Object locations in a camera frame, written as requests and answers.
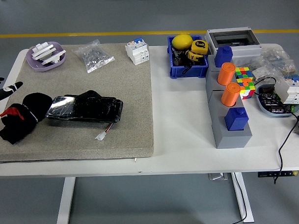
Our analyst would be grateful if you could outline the thin black wire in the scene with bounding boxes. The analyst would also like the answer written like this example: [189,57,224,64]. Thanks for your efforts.
[252,76,278,97]

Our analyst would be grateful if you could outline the grey peg holder base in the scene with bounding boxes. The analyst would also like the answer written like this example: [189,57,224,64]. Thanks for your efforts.
[204,53,254,150]

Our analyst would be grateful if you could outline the dark small tool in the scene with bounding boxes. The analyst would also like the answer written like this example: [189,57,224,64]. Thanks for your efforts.
[171,46,188,67]

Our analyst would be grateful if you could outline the white table leg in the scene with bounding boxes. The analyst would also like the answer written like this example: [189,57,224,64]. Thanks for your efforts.
[54,177,78,224]
[231,171,255,224]

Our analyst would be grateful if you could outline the clear bag of small parts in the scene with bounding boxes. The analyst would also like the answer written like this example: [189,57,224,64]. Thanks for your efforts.
[256,46,299,77]

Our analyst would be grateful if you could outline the blue-grey tray of electronics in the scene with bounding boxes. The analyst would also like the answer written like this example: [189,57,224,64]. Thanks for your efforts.
[255,82,299,119]

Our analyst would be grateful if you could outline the grey-brown mat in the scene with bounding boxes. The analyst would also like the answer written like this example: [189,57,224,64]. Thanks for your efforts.
[0,42,156,164]

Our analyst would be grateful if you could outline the grey electrical enclosure box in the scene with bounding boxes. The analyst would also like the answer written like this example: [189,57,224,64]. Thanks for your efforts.
[204,27,264,66]

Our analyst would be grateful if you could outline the colourful puzzle cube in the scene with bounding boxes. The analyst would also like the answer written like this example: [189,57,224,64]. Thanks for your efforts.
[234,66,253,81]
[236,77,257,101]

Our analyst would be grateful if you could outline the black power cable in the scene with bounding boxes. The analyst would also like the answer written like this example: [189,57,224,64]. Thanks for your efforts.
[272,111,299,184]

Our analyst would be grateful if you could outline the yellow black tape measure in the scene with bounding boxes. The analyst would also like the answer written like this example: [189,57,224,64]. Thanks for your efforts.
[186,50,204,63]

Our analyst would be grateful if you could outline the black table control panel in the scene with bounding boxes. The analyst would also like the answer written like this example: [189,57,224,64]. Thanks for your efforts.
[257,169,299,178]

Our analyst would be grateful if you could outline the white plastic clip piece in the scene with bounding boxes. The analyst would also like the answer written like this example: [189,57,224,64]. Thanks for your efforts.
[40,50,67,66]

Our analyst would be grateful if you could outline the silver metal bracket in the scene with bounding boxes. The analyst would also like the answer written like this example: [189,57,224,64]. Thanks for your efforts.
[207,172,228,181]

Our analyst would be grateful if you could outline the orange cylinder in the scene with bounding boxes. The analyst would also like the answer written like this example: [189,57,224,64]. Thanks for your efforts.
[216,62,237,86]
[220,82,242,108]

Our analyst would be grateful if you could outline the white blue circuit breaker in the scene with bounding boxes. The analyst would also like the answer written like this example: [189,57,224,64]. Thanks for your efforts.
[273,73,299,105]
[124,37,150,66]

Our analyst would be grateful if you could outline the yellow lemon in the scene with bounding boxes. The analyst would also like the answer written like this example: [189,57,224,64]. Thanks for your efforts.
[171,33,193,52]

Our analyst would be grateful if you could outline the blue block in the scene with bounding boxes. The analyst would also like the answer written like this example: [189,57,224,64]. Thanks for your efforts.
[224,107,250,132]
[214,45,234,68]

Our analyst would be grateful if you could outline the clear bag of screws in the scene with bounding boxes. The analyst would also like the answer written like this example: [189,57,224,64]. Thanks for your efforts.
[71,38,116,74]

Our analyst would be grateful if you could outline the yellow round tape measure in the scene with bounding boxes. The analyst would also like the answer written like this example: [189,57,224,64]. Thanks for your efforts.
[190,39,209,56]

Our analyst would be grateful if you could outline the blue plastic bin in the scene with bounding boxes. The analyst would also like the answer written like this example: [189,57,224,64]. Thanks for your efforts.
[166,35,210,80]

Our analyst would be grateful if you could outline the black floor cable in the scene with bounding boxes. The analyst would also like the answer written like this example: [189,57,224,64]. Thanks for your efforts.
[224,172,248,224]

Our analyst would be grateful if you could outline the purple plastic tray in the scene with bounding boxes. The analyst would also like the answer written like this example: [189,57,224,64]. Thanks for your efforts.
[25,41,67,73]

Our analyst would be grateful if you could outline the white connector with wires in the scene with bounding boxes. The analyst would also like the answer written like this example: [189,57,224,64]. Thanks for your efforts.
[94,122,114,141]

